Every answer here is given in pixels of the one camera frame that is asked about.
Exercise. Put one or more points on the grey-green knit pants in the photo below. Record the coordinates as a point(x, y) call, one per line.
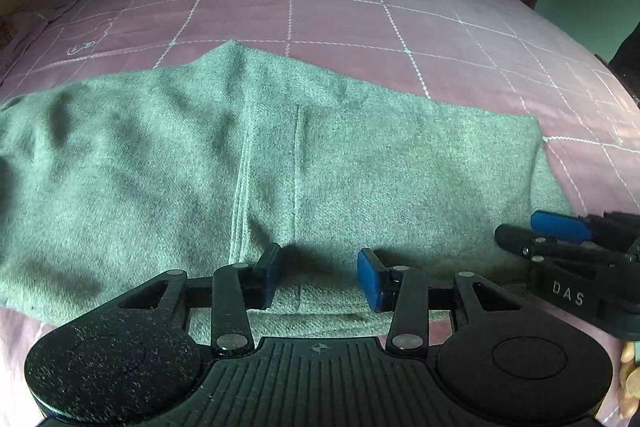
point(109, 181)

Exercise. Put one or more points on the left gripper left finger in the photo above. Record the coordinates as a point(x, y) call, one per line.
point(143, 353)

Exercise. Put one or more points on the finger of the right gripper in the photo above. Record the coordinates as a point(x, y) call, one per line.
point(528, 244)
point(614, 230)

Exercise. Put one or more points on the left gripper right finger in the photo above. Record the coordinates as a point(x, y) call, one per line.
point(471, 351)

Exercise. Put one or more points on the pink checked bed sheet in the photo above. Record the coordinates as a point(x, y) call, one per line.
point(494, 54)

